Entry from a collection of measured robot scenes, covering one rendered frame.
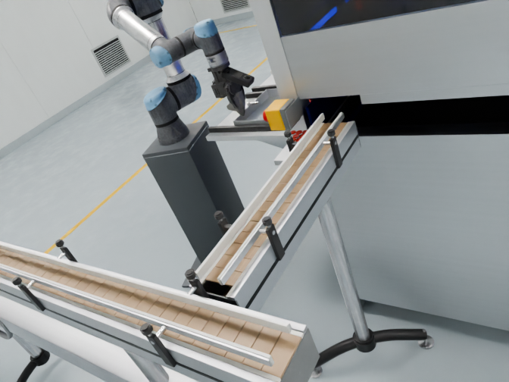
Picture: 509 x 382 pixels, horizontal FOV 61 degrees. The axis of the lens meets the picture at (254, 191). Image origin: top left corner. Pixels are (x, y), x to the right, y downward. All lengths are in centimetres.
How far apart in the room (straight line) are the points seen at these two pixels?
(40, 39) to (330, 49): 593
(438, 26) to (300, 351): 79
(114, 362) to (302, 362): 83
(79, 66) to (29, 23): 85
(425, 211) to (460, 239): 14
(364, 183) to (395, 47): 47
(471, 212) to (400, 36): 56
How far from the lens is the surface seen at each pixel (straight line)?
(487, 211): 140
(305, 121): 139
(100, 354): 155
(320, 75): 129
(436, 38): 115
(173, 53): 161
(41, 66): 683
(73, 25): 722
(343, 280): 146
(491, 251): 151
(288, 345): 76
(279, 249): 95
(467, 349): 184
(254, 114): 171
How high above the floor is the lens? 152
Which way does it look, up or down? 31 degrees down
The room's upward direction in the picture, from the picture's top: 22 degrees counter-clockwise
